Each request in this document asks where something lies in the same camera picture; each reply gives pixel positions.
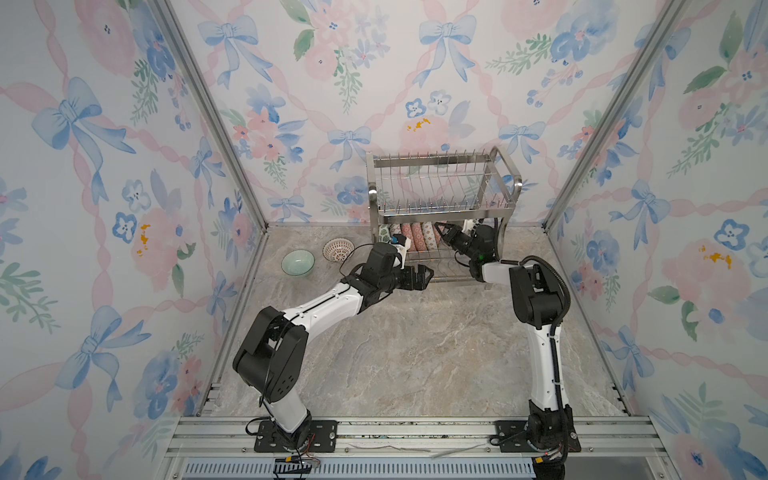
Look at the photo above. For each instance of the mint green bowl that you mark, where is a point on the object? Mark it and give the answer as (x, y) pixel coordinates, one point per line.
(298, 263)

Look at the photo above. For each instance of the maroon patterned white bowl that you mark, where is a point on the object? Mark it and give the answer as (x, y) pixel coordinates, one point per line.
(338, 249)

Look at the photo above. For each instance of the blue triangle pattern bowl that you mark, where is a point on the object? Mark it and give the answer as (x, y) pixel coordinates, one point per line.
(395, 229)

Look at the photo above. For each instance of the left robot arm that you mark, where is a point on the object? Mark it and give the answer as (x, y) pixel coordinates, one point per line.
(271, 356)

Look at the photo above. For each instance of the green leaf pattern bowl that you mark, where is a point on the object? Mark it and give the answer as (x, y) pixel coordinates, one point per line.
(384, 233)

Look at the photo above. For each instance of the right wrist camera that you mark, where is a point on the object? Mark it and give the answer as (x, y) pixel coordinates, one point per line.
(468, 226)

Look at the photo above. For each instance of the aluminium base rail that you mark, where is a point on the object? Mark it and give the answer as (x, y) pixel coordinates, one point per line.
(414, 448)

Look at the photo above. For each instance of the green geometric pattern bowl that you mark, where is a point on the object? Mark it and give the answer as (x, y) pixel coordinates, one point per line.
(429, 236)

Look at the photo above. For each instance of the right aluminium frame post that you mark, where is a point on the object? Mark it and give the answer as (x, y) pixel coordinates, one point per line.
(642, 64)

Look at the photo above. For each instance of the aluminium frame post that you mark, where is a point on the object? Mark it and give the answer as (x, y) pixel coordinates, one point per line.
(642, 64)
(169, 24)

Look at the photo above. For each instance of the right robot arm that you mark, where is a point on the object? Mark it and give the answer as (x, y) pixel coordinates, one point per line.
(540, 301)

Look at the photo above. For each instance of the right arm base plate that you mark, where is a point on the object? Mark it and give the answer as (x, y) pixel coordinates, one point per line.
(512, 436)

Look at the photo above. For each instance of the left aluminium frame post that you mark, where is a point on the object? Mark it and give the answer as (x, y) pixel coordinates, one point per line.
(169, 24)

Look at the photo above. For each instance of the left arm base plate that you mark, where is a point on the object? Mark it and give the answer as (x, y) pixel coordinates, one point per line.
(313, 436)

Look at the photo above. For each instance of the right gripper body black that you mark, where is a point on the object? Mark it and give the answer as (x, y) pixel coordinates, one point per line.
(460, 242)

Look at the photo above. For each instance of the steel two-tier dish rack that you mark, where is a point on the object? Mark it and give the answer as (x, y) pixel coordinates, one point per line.
(449, 187)

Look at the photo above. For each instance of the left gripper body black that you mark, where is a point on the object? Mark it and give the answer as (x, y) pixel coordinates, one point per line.
(404, 279)

